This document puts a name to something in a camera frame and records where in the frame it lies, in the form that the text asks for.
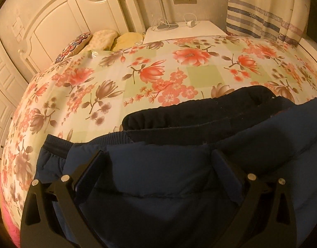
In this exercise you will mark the striped printed curtain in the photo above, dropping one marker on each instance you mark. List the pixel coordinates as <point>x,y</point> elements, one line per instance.
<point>251,15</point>

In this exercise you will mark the floral bed sheet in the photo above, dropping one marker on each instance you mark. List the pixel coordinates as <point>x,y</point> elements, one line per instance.
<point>148,64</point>

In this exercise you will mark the white desk lamp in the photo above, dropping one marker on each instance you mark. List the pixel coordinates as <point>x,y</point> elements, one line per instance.
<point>166,26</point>

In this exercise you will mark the white nightstand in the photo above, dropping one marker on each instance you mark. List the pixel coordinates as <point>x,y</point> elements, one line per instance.
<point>202,31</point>

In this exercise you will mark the yellow pillow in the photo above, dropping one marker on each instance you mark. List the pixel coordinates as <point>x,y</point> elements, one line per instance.
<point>127,40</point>

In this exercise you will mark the dark blue padded jacket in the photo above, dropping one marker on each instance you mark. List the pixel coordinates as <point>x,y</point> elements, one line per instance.
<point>161,175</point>

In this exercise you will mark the white wooden headboard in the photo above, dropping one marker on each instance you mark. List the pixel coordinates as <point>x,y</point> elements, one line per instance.
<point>57,18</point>

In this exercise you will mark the white panelled wardrobe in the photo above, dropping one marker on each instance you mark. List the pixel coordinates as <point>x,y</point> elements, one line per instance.
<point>3,82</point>

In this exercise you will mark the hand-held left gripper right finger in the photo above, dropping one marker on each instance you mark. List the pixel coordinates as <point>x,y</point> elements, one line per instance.
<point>226,171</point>

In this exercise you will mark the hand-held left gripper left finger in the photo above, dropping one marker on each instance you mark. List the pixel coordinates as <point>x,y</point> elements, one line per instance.
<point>88,171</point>

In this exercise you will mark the beige pillow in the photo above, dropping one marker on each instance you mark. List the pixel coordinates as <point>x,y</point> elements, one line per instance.
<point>104,37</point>

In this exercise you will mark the patterned round pillow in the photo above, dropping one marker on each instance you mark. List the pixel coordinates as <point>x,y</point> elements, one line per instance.
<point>75,44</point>

